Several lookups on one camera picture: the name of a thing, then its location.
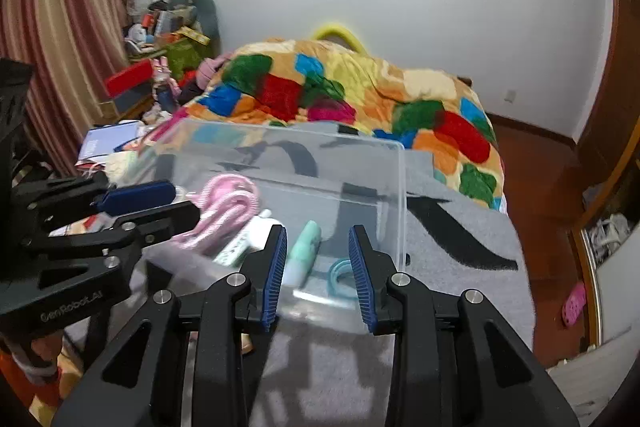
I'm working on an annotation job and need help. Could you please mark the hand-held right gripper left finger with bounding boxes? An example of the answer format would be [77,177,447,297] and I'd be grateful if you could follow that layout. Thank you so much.
[50,223,289,427]

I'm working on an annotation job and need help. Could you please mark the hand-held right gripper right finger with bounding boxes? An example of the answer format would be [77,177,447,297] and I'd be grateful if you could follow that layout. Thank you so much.
[348,223,582,427]

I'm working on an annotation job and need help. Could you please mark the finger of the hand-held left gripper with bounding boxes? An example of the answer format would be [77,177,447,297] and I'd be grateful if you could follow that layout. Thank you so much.
[12,171,177,229]
[22,201,202,261]

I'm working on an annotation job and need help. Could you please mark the pink striped cable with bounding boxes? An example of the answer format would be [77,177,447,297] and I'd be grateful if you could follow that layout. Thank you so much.
[172,173,262,253]

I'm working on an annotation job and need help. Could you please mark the clear plastic storage box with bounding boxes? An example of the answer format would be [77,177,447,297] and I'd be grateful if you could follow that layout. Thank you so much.
[117,117,408,334]

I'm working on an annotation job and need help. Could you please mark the mint green bottle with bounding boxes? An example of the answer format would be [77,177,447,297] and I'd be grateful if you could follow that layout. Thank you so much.
[284,220,322,289]

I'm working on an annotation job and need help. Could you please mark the white tube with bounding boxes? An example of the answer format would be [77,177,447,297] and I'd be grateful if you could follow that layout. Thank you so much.
[212,209,273,265]

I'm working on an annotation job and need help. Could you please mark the blue notebook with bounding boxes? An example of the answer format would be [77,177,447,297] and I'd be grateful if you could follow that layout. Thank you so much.
[80,121,144,164]

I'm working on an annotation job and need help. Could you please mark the grey blanket with black pattern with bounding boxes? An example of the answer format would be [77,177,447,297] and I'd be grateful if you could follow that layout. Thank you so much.
[65,122,538,427]

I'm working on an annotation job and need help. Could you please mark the red box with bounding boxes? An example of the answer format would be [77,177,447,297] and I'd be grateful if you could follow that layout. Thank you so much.
[105,59,156,98]

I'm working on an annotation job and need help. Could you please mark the pink knit hat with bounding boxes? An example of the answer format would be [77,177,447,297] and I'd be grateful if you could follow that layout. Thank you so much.
[196,54,232,88]

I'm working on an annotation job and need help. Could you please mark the pile of assorted clutter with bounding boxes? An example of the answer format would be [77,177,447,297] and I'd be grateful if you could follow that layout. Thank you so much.
[122,0,211,62]

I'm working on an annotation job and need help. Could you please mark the dark green chair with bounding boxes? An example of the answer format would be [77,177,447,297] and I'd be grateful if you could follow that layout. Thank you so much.
[167,0,221,58]

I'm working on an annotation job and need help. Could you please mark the striped pink curtain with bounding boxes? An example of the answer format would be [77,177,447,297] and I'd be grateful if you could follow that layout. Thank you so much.
[0,0,151,178]

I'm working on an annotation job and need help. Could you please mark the colourful patchwork blanket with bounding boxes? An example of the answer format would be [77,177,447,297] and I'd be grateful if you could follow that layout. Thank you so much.
[180,39,506,210]

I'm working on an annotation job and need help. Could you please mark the pink slipper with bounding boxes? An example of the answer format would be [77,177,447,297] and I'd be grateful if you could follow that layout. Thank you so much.
[561,282,587,327]

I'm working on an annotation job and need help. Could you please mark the yellow hoop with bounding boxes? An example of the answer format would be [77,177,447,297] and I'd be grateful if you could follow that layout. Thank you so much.
[312,23,364,54]

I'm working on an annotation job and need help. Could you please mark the white shoes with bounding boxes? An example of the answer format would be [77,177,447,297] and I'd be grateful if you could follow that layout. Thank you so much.
[590,214,632,254]

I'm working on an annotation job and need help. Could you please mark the wooden wardrobe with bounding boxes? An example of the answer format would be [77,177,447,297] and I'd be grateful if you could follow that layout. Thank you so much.
[570,0,640,358]

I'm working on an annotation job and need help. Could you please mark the teal ring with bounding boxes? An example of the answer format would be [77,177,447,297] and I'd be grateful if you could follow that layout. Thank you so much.
[327,258,362,303]

